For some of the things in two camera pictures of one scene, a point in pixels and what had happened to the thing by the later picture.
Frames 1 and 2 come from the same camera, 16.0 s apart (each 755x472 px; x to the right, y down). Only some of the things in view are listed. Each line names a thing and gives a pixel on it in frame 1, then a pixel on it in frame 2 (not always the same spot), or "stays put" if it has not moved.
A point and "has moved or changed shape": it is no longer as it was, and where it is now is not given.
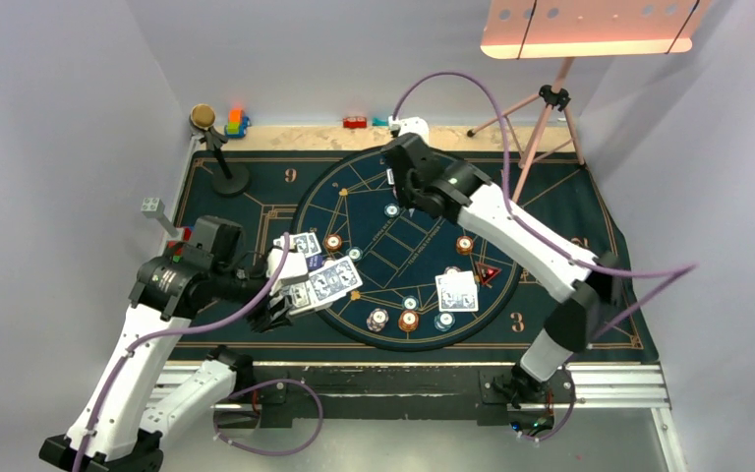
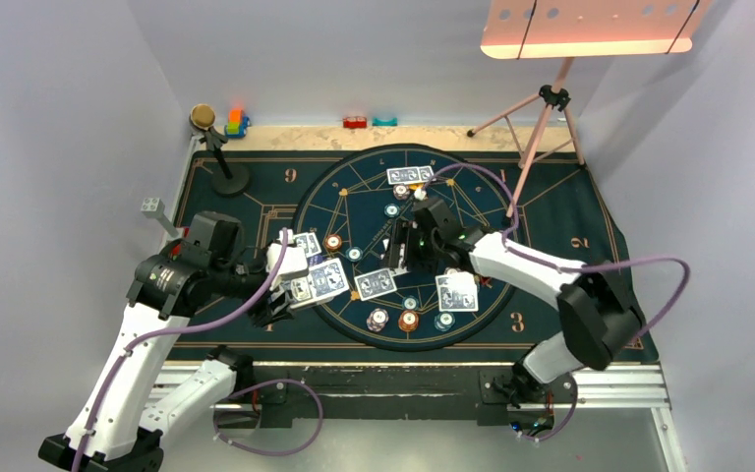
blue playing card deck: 323,284 has moved or changed shape
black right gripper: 401,197 → 404,231
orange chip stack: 408,321 stays put
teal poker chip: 391,209 stays put
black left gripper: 262,317 stays put
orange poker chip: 332,242 stays put
